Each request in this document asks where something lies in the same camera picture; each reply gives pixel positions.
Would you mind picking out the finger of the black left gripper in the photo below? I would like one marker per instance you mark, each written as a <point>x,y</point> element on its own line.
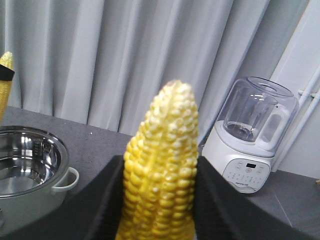
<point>6,74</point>

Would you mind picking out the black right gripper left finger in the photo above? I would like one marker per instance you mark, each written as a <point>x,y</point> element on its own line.
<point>92,214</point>

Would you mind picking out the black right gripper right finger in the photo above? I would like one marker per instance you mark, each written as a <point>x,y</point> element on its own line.
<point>222,213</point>

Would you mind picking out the corn cob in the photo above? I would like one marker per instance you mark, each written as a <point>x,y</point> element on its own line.
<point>7,60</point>
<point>160,168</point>

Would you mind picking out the pale green electric pot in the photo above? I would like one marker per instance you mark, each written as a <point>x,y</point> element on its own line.
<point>35,175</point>

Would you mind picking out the grey curtain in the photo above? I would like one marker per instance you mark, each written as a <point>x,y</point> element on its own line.
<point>101,62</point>

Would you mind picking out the white blender appliance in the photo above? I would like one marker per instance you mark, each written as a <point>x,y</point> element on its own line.
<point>248,131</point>

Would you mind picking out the white wall pipe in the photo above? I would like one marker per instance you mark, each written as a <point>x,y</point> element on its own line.
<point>309,100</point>

